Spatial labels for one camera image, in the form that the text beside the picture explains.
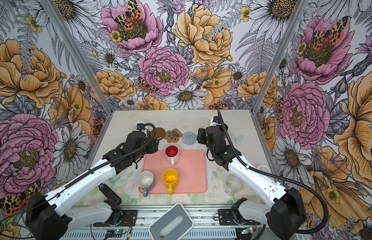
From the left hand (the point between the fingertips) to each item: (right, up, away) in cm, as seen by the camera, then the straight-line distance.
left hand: (152, 145), depth 80 cm
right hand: (+26, +6, -1) cm, 27 cm away
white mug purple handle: (-5, -20, +4) cm, 21 cm away
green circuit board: (-15, -39, -10) cm, 43 cm away
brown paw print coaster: (+8, +3, +26) cm, 27 cm away
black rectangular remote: (-23, -26, 0) cm, 35 cm away
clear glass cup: (+44, -23, +5) cm, 49 cm away
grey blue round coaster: (+19, +2, +25) cm, 31 cm away
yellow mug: (+8, -19, +6) cm, 22 cm away
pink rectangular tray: (+21, -15, +11) cm, 28 cm away
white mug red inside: (+9, -7, +14) cm, 18 cm away
